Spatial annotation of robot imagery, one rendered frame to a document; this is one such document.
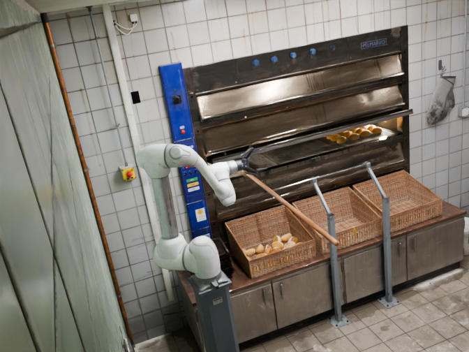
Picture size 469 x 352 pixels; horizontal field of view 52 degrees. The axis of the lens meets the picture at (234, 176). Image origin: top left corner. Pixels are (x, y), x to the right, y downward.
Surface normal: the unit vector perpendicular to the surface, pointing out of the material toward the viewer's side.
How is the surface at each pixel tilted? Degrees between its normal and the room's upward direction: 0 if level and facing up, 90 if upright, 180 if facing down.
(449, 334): 0
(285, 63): 90
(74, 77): 90
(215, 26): 90
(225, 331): 90
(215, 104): 70
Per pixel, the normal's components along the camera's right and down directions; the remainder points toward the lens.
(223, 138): 0.28, -0.04
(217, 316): 0.41, 0.27
